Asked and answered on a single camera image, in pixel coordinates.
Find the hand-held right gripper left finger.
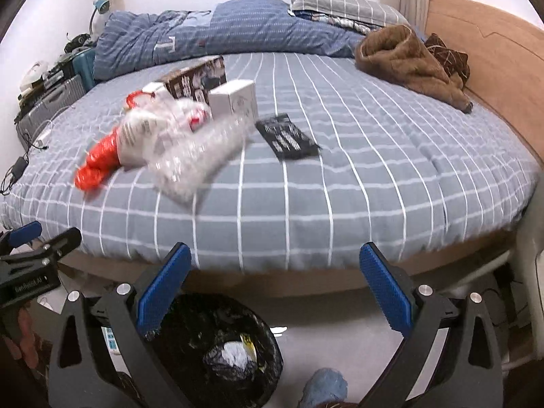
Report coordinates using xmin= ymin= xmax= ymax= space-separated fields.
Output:
xmin=47 ymin=242 xmax=194 ymax=408

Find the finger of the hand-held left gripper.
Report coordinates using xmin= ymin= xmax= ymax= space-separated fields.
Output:
xmin=0 ymin=227 xmax=82 ymax=267
xmin=0 ymin=221 xmax=42 ymax=260

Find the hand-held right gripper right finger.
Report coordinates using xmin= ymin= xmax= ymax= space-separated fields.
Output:
xmin=359 ymin=241 xmax=504 ymax=408

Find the bin with black liner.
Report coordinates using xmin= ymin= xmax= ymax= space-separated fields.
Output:
xmin=144 ymin=293 xmax=285 ymax=408

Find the red plastic bag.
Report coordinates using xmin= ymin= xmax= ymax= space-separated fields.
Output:
xmin=74 ymin=132 xmax=123 ymax=193

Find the large clear plastic bag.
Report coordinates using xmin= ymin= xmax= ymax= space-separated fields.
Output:
xmin=149 ymin=115 xmax=254 ymax=205

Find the white printed plastic bag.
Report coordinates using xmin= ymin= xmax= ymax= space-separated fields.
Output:
xmin=115 ymin=91 xmax=213 ymax=167

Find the black packet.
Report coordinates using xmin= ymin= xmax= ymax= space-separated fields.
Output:
xmin=255 ymin=113 xmax=322 ymax=162

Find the white box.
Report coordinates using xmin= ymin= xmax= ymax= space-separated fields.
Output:
xmin=209 ymin=80 xmax=258 ymax=120

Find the brown printed carton box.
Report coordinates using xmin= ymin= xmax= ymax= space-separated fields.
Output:
xmin=154 ymin=55 xmax=227 ymax=103

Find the person's left hand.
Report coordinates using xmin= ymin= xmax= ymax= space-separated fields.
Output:
xmin=0 ymin=306 xmax=43 ymax=370

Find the white crumpled paper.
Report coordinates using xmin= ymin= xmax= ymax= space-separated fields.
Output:
xmin=204 ymin=340 xmax=256 ymax=371

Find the grey ribbed suitcase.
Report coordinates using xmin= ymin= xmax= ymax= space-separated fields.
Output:
xmin=15 ymin=74 xmax=86 ymax=137

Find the teal suitcase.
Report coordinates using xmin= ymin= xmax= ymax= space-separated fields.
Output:
xmin=71 ymin=49 xmax=97 ymax=93

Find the brown fleece garment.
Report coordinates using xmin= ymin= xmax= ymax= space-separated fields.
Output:
xmin=355 ymin=24 xmax=474 ymax=114

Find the blue desk lamp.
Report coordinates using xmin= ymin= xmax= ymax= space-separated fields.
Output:
xmin=88 ymin=0 xmax=111 ymax=37

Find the dark diamond pattern cloth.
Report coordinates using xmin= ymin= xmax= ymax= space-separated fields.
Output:
xmin=425 ymin=33 xmax=472 ymax=82

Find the wooden headboard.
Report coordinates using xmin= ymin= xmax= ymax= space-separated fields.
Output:
xmin=425 ymin=0 xmax=544 ymax=163

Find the printed pillow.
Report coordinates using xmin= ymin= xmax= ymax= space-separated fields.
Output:
xmin=297 ymin=8 xmax=383 ymax=35

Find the blue striped duvet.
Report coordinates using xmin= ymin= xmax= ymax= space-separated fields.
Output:
xmin=92 ymin=0 xmax=371 ymax=82

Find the grey checked pillow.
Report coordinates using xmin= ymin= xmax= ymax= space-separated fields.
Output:
xmin=290 ymin=0 xmax=411 ymax=27

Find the black power adapter with cable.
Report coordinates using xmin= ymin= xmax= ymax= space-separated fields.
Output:
xmin=0 ymin=155 xmax=31 ymax=195

